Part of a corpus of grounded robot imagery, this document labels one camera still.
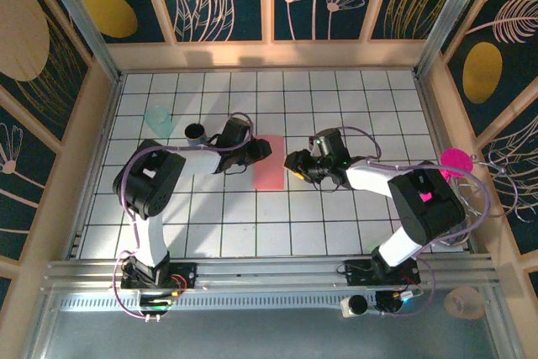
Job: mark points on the pink cloth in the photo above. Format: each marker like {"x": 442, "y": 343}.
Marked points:
{"x": 269, "y": 176}

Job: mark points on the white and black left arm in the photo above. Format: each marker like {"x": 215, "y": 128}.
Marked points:
{"x": 147, "y": 182}

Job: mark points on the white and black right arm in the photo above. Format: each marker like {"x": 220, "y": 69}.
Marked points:
{"x": 424, "y": 203}

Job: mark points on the dark blue glazed mug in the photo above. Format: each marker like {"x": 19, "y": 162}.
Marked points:
{"x": 193, "y": 132}

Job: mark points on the teal translucent glass cup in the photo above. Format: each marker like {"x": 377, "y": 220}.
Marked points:
{"x": 159, "y": 121}

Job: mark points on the white and black webcam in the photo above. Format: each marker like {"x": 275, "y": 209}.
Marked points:
{"x": 355, "y": 306}

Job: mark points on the small electronics board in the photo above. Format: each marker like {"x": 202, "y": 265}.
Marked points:
{"x": 397, "y": 300}
{"x": 161, "y": 298}

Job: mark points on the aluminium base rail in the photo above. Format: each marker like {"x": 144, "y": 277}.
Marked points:
{"x": 269, "y": 268}

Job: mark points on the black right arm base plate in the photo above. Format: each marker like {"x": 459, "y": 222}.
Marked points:
{"x": 357, "y": 271}

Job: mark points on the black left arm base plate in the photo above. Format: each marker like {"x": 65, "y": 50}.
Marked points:
{"x": 185, "y": 275}

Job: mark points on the aluminium frame post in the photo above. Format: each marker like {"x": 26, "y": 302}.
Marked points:
{"x": 80, "y": 18}
{"x": 452, "y": 14}

